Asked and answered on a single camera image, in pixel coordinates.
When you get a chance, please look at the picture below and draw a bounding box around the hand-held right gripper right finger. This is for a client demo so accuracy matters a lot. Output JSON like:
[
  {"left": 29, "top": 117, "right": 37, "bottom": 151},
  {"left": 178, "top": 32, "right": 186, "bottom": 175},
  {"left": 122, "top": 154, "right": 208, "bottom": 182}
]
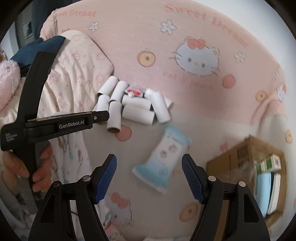
[{"left": 181, "top": 153, "right": 271, "bottom": 241}]

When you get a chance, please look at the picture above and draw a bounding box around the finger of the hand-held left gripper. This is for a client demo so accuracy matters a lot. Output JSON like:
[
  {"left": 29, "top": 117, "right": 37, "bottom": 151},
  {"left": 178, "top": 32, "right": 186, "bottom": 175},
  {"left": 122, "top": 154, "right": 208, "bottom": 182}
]
[{"left": 46, "top": 111, "right": 110, "bottom": 124}]

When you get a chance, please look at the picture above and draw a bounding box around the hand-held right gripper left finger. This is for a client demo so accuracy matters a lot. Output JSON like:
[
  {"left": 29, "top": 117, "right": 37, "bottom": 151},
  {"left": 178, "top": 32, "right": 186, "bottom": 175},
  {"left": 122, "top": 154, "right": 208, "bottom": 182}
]
[{"left": 28, "top": 154, "right": 117, "bottom": 241}]

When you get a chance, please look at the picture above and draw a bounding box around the pile of white paper tubes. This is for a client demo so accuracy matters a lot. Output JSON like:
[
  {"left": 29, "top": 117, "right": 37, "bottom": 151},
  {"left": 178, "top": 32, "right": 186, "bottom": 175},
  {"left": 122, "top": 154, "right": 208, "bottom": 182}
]
[{"left": 97, "top": 76, "right": 173, "bottom": 133}]

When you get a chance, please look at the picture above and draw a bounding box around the brown cardboard box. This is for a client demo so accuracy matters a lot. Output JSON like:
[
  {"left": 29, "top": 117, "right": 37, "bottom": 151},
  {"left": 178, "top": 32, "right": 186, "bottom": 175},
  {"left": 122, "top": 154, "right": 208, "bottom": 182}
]
[{"left": 206, "top": 136, "right": 287, "bottom": 229}]

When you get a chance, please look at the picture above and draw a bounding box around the person's left hand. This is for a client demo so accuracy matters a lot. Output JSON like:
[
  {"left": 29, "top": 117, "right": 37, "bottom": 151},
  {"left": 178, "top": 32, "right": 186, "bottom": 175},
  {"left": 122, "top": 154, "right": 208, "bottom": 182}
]
[{"left": 2, "top": 141, "right": 53, "bottom": 193}]

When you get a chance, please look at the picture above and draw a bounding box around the light blue wipes packet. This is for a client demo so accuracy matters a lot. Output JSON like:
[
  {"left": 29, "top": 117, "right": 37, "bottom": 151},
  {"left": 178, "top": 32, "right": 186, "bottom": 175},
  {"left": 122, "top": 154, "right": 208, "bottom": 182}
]
[{"left": 132, "top": 125, "right": 192, "bottom": 194}]

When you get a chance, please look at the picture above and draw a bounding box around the red white crumpled packet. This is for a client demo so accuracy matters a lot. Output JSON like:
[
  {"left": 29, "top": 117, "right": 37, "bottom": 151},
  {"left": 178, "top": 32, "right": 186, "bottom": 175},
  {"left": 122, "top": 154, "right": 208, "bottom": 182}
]
[{"left": 126, "top": 86, "right": 142, "bottom": 97}]

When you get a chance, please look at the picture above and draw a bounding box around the pink fluffy plush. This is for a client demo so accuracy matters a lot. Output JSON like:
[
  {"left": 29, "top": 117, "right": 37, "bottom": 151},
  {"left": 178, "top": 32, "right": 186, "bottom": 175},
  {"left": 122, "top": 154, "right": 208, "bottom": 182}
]
[{"left": 0, "top": 59, "right": 21, "bottom": 109}]

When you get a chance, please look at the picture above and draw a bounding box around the cream pink print pillow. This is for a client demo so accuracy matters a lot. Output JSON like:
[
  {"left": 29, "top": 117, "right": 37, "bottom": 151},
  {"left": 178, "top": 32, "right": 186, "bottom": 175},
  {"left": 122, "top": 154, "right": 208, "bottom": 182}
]
[{"left": 37, "top": 30, "right": 115, "bottom": 121}]

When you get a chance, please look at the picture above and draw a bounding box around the green white small box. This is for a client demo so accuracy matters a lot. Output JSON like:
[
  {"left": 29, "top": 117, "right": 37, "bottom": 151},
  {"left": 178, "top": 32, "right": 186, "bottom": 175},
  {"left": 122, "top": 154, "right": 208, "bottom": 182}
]
[
  {"left": 265, "top": 154, "right": 281, "bottom": 172},
  {"left": 254, "top": 162, "right": 266, "bottom": 174}
]

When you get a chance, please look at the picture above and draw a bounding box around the light blue flat packet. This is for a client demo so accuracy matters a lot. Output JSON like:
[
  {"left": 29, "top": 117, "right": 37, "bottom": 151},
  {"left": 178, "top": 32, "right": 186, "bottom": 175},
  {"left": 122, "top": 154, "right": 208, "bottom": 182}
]
[{"left": 255, "top": 173, "right": 272, "bottom": 215}]

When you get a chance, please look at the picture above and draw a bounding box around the dark blue cloth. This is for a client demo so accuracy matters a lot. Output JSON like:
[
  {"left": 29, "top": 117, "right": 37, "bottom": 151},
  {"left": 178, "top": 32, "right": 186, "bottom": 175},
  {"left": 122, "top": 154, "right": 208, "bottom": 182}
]
[{"left": 11, "top": 36, "right": 66, "bottom": 70}]

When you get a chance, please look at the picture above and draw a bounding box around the white flat box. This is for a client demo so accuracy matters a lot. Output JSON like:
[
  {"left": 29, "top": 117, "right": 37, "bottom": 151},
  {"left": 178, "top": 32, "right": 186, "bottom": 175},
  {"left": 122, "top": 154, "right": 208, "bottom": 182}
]
[{"left": 268, "top": 173, "right": 282, "bottom": 215}]

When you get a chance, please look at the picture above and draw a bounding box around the pink cat print blanket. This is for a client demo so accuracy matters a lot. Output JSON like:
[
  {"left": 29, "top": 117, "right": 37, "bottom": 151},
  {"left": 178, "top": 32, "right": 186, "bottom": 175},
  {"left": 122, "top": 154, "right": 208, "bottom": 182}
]
[{"left": 40, "top": 0, "right": 296, "bottom": 241}]

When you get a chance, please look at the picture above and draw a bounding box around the grey cabinet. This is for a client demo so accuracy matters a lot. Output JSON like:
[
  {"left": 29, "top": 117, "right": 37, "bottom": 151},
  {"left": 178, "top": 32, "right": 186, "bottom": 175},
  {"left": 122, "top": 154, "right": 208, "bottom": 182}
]
[{"left": 14, "top": 9, "right": 34, "bottom": 44}]

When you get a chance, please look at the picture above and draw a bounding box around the dark curtain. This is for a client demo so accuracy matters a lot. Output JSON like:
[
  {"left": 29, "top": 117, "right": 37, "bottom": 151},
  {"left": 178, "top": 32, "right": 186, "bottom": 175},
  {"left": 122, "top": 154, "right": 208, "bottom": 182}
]
[{"left": 31, "top": 0, "right": 58, "bottom": 41}]

